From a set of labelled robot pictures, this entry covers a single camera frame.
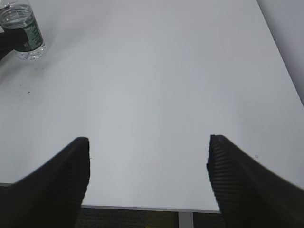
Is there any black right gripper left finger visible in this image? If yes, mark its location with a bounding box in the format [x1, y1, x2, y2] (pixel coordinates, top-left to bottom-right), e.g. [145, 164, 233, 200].
[0, 137, 90, 228]

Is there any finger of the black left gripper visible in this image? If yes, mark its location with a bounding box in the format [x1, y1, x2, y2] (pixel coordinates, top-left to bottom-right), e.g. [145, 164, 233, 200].
[0, 30, 29, 60]

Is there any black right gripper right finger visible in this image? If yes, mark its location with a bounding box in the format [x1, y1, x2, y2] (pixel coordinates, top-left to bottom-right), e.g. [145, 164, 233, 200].
[207, 135, 304, 228]

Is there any clear water bottle green label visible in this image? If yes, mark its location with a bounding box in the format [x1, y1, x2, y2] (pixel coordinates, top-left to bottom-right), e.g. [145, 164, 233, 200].
[0, 0, 46, 60]

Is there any white table leg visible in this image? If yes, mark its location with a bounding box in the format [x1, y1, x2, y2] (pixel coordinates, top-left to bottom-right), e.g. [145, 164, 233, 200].
[178, 212, 194, 228]

